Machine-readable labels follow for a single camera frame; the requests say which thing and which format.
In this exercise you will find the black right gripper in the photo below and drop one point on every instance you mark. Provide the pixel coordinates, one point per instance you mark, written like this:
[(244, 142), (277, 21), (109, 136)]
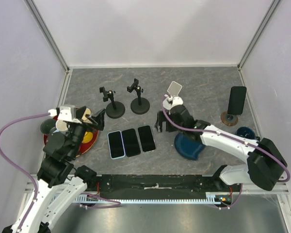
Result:
[(161, 117)]

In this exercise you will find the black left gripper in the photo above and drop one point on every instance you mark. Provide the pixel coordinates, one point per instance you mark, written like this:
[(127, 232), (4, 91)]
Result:
[(98, 119)]

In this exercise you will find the black round phone stand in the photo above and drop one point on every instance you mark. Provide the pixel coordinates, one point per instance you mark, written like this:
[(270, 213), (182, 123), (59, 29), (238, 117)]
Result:
[(114, 109)]

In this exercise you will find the light blue phone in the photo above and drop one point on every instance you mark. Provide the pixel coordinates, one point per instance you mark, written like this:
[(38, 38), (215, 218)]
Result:
[(116, 146)]

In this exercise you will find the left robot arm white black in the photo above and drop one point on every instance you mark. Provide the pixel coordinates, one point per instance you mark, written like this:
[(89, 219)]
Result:
[(54, 190)]

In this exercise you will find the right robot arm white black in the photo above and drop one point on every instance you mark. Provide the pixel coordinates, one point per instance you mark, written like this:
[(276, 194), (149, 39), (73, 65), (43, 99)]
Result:
[(263, 164)]

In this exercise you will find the white phone stand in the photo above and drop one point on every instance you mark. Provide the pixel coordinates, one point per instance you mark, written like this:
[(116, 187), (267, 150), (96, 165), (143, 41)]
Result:
[(173, 90)]

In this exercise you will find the wooden round phone stand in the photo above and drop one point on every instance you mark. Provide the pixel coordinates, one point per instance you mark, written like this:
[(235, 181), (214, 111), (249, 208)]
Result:
[(229, 120)]

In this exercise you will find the black phone on wooden stand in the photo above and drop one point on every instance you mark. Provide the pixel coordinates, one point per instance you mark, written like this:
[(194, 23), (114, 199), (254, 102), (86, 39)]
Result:
[(236, 100)]

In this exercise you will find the beige mug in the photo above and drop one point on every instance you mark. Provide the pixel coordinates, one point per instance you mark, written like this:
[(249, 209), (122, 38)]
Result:
[(86, 113)]

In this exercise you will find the yellow cup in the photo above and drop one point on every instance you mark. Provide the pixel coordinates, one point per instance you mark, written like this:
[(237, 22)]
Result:
[(87, 137)]

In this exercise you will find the red round tray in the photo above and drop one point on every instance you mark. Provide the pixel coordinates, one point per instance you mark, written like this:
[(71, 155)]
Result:
[(85, 147)]

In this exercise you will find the blue leaf-shaped plate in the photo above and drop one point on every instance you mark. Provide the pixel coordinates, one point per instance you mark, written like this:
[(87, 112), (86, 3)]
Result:
[(187, 148)]

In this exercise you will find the dark green mug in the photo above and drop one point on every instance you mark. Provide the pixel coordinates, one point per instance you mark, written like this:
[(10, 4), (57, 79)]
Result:
[(47, 125)]

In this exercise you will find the dark blue mug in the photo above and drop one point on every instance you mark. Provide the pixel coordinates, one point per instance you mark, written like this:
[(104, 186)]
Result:
[(246, 132)]

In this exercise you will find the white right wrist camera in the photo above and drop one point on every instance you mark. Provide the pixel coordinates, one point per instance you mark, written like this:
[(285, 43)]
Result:
[(172, 102)]

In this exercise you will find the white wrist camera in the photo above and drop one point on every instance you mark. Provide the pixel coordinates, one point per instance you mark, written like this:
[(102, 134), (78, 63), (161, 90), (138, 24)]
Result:
[(67, 113), (172, 102)]

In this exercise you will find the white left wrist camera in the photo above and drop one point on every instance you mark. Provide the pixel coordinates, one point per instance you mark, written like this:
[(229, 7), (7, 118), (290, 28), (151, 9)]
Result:
[(67, 113)]

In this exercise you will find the white mug blue handle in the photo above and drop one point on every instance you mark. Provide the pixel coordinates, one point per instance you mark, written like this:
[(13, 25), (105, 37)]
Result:
[(61, 126)]

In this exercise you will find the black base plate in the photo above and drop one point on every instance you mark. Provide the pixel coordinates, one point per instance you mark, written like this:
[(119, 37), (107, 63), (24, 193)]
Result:
[(158, 187)]

